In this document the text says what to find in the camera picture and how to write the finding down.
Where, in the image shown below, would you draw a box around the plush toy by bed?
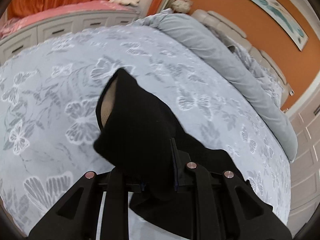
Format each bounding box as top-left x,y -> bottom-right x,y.
170,0 -> 193,14

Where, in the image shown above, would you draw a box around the beige padded headboard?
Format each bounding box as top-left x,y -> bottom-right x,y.
191,9 -> 293,107

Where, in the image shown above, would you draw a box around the grey butterfly bedspread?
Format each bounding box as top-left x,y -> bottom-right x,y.
1,25 -> 291,233

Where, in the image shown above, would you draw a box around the white drawer cabinet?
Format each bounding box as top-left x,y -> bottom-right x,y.
1,10 -> 140,64

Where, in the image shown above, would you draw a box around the grey folded duvet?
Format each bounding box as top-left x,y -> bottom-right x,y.
131,9 -> 298,163

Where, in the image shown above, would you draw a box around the black pants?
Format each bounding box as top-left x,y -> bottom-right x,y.
94,68 -> 240,239

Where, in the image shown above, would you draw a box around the framed wall picture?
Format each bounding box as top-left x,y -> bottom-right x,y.
250,0 -> 309,51

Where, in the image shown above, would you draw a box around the white wardrobe doors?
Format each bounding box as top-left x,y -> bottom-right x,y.
287,91 -> 320,235

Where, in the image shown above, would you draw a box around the butterfly print pillow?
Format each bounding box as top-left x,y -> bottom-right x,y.
217,31 -> 283,108

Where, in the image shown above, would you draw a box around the pink cushion mat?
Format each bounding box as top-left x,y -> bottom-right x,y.
1,0 -> 131,39

